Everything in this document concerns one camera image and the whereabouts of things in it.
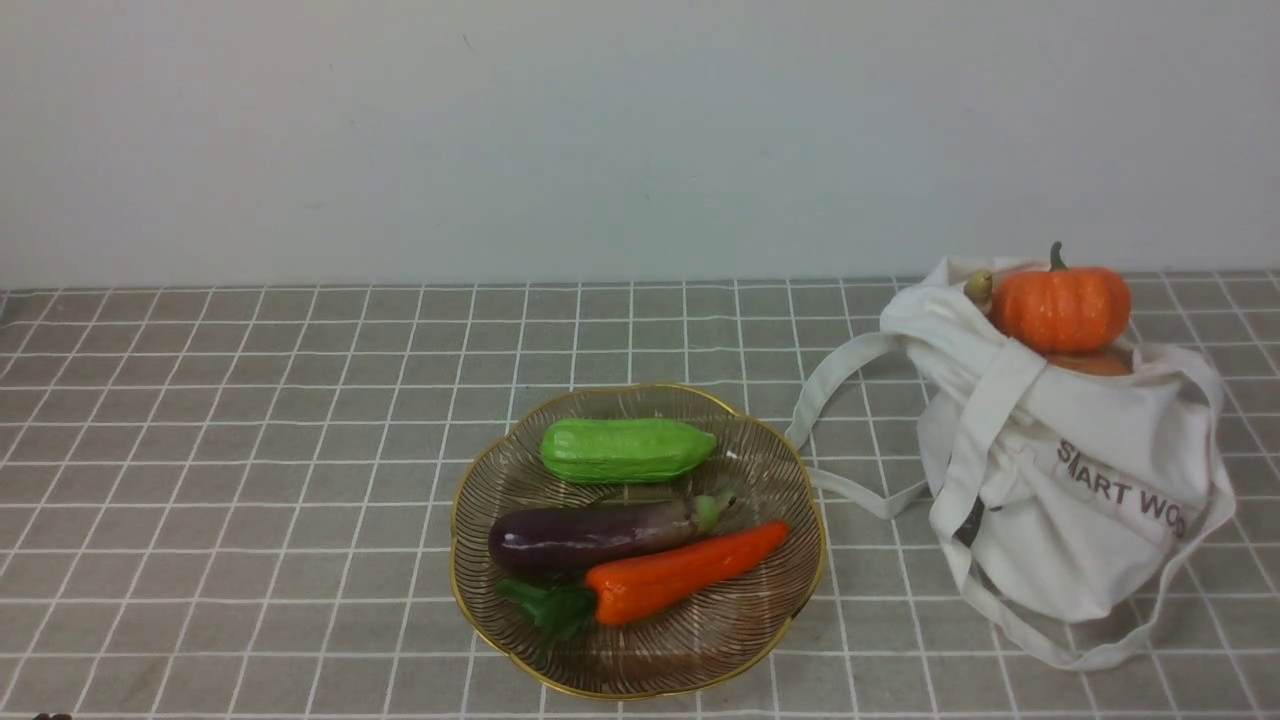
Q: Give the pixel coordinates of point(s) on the orange carrot with leaves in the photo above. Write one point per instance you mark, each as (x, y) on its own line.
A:
(623, 592)

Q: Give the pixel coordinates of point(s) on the small orange pumpkin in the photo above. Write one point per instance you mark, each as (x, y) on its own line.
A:
(1070, 310)

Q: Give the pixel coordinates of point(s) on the green loofah gourd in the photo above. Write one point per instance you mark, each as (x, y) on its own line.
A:
(626, 450)

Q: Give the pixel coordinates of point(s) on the white cloth tote bag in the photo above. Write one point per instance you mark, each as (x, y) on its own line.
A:
(1065, 503)

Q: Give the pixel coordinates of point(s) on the gold rimmed glass bowl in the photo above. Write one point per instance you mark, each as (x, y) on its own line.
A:
(707, 639)

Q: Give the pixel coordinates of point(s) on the orange vegetable inside bag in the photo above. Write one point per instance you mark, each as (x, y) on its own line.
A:
(1108, 362)

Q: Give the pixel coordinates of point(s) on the purple eggplant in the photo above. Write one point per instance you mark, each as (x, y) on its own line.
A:
(551, 544)

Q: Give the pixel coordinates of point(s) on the yellowish vegetable tip in bag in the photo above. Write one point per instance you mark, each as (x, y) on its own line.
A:
(979, 287)

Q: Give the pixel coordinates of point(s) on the grey checked tablecloth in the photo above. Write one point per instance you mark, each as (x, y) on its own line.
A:
(235, 503)

